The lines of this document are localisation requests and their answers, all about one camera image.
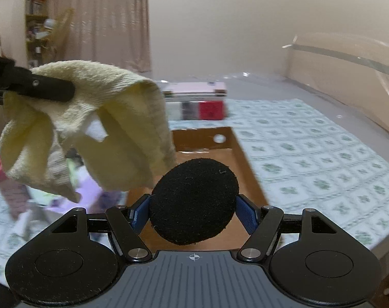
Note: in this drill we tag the wooden bookshelf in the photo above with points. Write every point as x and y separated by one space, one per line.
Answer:
37 6

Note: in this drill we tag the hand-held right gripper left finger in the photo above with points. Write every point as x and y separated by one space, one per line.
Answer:
140 213

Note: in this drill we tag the plastic wrapped wooden headboard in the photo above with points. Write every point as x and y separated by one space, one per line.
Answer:
342 80

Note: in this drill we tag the green floral bedsheet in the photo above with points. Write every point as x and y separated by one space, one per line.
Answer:
310 166

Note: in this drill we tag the pale yellow towel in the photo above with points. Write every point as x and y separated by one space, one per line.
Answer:
123 102

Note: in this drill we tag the pink cover book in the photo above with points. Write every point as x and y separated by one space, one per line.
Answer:
194 88

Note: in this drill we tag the beige curtain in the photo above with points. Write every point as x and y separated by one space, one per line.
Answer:
101 22

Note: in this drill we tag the black round sponge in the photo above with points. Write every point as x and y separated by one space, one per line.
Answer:
194 199

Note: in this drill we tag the cardboard tray box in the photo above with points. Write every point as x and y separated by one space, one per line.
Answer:
246 173

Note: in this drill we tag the pink lidded cup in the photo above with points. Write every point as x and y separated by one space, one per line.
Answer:
8 192

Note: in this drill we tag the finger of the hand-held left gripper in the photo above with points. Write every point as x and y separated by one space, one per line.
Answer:
46 86

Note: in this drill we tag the purple tissue pack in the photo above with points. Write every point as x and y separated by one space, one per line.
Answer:
95 192

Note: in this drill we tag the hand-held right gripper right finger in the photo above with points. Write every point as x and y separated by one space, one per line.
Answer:
247 213

